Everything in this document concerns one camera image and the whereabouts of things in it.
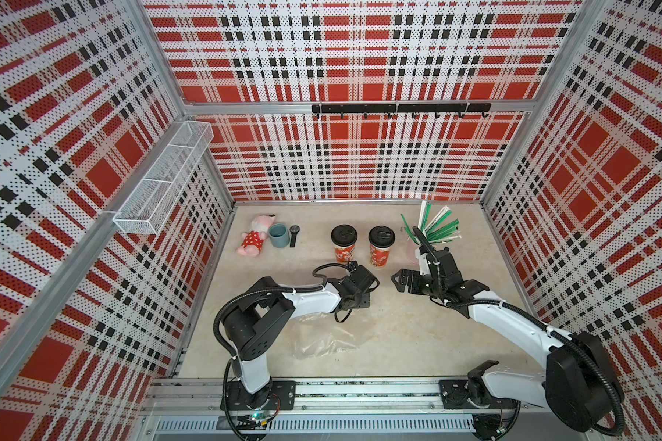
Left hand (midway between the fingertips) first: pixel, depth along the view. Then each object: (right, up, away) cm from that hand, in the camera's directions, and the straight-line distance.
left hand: (364, 296), depth 92 cm
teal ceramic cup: (-32, +20, +12) cm, 40 cm away
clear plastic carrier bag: (-15, -10, -9) cm, 20 cm away
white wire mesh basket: (-73, +31, 0) cm, 80 cm away
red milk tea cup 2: (+5, +20, -4) cm, 21 cm away
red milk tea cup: (-7, +20, -4) cm, 22 cm away
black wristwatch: (-28, +23, +19) cm, 40 cm away
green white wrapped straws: (+26, +22, +1) cm, 34 cm away
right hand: (+13, +7, -6) cm, 16 cm away
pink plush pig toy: (-41, +19, +9) cm, 46 cm away
